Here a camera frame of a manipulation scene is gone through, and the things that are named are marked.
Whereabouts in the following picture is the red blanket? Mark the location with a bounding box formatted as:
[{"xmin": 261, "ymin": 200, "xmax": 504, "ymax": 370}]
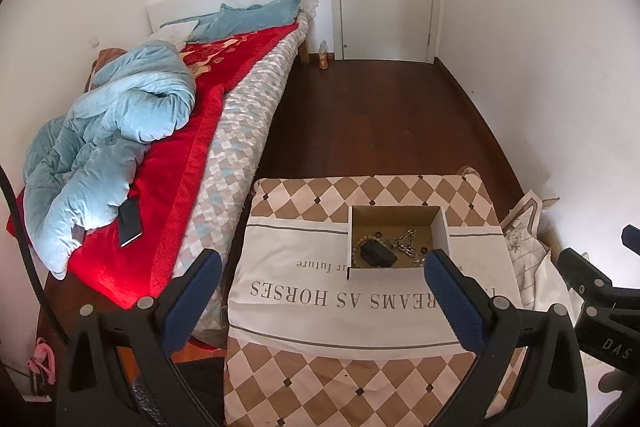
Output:
[{"xmin": 5, "ymin": 23, "xmax": 301, "ymax": 314}]

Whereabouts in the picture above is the black phone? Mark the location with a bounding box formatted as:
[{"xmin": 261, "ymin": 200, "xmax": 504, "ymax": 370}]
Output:
[{"xmin": 118, "ymin": 198, "xmax": 145, "ymax": 248}]

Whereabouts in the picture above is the cardboard box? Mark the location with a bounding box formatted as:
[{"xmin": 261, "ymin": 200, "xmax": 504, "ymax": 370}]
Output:
[{"xmin": 346, "ymin": 205, "xmax": 451, "ymax": 282}]

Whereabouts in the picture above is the silver chain bracelet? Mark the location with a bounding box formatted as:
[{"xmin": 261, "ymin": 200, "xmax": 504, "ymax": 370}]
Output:
[{"xmin": 394, "ymin": 229, "xmax": 420, "ymax": 259}]

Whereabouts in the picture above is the beige beaded bracelet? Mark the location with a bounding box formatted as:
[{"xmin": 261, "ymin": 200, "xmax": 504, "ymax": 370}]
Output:
[{"xmin": 351, "ymin": 234, "xmax": 387, "ymax": 269}]

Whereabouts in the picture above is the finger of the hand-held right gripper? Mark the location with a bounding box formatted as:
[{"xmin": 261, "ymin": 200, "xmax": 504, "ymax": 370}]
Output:
[
  {"xmin": 556, "ymin": 247, "xmax": 640, "ymax": 309},
  {"xmin": 621, "ymin": 223, "xmax": 640, "ymax": 256}
]

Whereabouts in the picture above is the white pillow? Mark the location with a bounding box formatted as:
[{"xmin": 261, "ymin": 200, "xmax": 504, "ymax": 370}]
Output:
[{"xmin": 159, "ymin": 19, "xmax": 201, "ymax": 42}]

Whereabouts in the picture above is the blue blanket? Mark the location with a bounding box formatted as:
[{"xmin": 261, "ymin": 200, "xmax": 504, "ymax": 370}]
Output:
[{"xmin": 187, "ymin": 0, "xmax": 303, "ymax": 42}]

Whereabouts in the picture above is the light blue duvet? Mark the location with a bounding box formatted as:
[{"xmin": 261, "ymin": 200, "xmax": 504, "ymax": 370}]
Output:
[{"xmin": 22, "ymin": 41, "xmax": 197, "ymax": 281}]

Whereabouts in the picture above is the brown pillow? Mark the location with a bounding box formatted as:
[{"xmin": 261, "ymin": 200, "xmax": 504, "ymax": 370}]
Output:
[{"xmin": 90, "ymin": 48, "xmax": 129, "ymax": 88}]

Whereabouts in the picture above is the black cable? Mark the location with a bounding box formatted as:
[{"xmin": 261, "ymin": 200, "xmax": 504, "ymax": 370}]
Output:
[{"xmin": 0, "ymin": 164, "xmax": 72, "ymax": 350}]

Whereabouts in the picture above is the grid pattern tote bag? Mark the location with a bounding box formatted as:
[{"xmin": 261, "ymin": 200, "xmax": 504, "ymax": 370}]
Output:
[{"xmin": 500, "ymin": 189, "xmax": 576, "ymax": 314}]

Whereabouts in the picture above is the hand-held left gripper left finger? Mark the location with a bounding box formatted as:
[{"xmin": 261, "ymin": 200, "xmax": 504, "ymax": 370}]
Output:
[{"xmin": 55, "ymin": 248, "xmax": 223, "ymax": 427}]

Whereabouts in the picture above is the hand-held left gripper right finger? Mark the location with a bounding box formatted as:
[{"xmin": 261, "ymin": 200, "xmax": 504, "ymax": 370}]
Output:
[{"xmin": 422, "ymin": 248, "xmax": 588, "ymax": 427}]

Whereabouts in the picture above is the bed with checked sheet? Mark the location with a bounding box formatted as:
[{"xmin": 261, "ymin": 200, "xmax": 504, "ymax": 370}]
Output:
[{"xmin": 5, "ymin": 14, "xmax": 313, "ymax": 350}]

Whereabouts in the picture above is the brown checkered tablecloth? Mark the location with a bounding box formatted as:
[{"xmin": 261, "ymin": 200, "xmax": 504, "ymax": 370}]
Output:
[{"xmin": 224, "ymin": 174, "xmax": 523, "ymax": 427}]

